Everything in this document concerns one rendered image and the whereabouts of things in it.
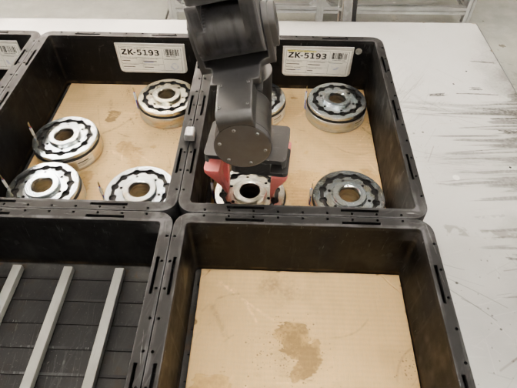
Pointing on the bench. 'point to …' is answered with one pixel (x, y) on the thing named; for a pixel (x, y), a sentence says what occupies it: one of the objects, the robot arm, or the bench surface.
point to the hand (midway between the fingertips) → (249, 187)
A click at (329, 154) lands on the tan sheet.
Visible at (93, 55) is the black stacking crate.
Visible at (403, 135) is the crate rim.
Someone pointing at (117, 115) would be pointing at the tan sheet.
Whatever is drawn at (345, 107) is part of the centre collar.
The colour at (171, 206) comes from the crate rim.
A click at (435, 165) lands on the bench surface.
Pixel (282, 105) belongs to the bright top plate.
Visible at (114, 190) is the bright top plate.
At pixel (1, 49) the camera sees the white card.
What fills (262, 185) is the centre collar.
